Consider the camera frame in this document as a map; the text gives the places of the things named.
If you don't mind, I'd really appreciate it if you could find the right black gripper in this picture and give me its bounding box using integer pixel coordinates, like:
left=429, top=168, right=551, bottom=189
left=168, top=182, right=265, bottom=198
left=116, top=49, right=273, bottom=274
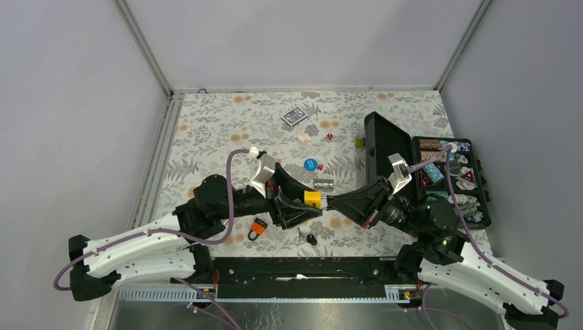
left=326, top=175, right=424, bottom=237

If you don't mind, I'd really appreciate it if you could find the orange padlock with key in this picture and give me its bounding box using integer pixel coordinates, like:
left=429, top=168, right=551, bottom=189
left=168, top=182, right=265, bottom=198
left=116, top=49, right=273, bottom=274
left=247, top=218, right=268, bottom=241

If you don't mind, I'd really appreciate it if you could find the translucent small cube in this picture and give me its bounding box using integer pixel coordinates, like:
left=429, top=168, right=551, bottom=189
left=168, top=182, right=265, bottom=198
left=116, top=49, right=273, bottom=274
left=297, top=135, right=311, bottom=144

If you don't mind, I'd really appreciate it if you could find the patterned poker chip roll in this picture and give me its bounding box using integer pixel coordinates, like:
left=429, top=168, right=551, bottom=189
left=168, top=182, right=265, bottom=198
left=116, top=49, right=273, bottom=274
left=313, top=179, right=335, bottom=191

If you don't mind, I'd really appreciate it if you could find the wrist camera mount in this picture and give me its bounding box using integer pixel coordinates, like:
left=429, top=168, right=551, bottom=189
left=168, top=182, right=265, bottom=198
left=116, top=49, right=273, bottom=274
left=248, top=146, right=276, bottom=197
left=388, top=153, right=412, bottom=195

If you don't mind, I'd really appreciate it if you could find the yellow padlock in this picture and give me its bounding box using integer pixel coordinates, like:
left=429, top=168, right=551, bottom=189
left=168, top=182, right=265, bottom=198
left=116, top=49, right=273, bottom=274
left=303, top=190, right=327, bottom=210

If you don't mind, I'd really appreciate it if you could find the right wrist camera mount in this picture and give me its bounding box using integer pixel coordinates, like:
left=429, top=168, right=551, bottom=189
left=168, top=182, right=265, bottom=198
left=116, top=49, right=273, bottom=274
left=388, top=153, right=412, bottom=195

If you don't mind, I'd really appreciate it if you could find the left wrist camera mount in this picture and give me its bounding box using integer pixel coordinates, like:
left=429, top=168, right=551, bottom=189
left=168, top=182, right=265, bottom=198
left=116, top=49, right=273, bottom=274
left=248, top=146, right=276, bottom=197

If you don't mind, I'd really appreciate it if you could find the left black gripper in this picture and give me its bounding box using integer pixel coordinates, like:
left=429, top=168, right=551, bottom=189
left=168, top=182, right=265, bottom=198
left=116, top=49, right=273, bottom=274
left=219, top=164, right=324, bottom=228

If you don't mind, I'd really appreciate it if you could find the black poker chip case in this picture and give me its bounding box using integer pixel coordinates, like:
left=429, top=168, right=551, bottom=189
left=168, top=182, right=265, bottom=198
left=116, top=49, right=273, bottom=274
left=364, top=112, right=492, bottom=230

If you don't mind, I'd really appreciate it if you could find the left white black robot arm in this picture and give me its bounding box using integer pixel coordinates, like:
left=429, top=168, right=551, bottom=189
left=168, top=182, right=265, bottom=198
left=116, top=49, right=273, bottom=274
left=62, top=163, right=322, bottom=302

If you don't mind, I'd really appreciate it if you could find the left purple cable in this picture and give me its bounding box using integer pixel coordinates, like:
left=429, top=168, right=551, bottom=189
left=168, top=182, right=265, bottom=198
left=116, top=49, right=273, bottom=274
left=52, top=148, right=261, bottom=292

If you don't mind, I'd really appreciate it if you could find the blue round poker chip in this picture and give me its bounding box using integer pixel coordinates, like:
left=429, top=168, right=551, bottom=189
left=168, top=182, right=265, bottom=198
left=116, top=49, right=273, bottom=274
left=303, top=158, right=319, bottom=171

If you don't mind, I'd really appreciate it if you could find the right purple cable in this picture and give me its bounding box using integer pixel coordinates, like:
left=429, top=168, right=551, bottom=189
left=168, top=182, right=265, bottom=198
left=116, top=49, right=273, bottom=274
left=407, top=144, right=570, bottom=320

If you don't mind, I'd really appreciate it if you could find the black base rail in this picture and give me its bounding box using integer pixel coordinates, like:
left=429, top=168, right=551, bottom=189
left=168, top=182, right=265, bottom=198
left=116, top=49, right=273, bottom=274
left=185, top=256, right=422, bottom=300

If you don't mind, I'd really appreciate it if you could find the purple cable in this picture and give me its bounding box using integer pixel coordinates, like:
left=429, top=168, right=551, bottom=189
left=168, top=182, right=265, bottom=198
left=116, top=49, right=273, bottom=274
left=407, top=144, right=570, bottom=320
left=52, top=148, right=261, bottom=292

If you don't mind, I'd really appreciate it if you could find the floral tablecloth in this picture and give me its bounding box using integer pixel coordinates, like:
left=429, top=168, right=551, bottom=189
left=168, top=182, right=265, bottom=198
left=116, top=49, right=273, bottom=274
left=155, top=91, right=453, bottom=257

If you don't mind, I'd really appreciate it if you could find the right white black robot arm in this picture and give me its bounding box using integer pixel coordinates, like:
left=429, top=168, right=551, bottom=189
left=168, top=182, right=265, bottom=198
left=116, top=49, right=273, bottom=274
left=327, top=175, right=564, bottom=329

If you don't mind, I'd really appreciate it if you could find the black headed key bunch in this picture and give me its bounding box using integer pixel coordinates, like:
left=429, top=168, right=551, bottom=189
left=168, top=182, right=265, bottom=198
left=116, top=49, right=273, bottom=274
left=298, top=230, right=318, bottom=246

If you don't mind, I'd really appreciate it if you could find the blue playing card deck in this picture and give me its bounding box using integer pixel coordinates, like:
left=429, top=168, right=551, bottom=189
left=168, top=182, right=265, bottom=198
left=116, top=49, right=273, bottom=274
left=281, top=107, right=309, bottom=127

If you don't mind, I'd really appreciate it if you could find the yellow green small die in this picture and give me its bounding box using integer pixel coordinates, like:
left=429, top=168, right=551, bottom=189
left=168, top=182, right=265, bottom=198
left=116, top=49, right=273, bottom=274
left=353, top=137, right=365, bottom=148

